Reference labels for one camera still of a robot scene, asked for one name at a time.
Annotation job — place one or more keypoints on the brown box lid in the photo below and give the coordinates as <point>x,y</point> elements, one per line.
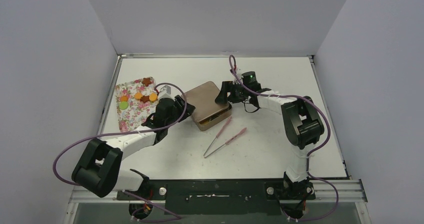
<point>203,98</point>

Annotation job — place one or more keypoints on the orange round cookie right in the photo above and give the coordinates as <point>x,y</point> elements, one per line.
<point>153,97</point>

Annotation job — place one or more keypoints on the brown square cookie box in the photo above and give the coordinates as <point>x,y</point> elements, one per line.
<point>215,119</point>

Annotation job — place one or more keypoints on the brown star cookie centre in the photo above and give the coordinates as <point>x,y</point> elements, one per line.
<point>145,99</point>

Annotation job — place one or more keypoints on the brown star cookie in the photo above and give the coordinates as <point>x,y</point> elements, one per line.
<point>146,81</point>
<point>145,99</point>

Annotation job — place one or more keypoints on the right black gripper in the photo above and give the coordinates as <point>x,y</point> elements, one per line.
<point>230,92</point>

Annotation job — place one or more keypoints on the floral cookie tray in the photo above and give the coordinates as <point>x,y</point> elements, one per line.
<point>137,112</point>

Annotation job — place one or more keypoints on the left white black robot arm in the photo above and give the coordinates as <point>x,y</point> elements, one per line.
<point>99,168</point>

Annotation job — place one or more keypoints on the aluminium frame rail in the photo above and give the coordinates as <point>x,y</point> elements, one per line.
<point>349,191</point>

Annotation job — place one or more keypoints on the orange flower cookie tray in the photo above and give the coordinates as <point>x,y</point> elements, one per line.
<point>138,96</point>

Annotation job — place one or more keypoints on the pink cat paw tongs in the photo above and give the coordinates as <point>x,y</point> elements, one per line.
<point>223,137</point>

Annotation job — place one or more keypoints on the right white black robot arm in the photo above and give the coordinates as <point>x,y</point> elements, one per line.
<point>302,125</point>

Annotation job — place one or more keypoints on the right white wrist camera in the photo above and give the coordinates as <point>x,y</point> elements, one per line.
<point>238,78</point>

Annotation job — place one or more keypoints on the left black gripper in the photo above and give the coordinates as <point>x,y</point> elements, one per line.
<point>179,103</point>

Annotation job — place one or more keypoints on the green round cookie left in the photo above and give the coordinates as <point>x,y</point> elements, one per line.
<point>123,105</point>

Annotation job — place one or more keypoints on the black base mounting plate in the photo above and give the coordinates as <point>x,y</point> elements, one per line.
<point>227,196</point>

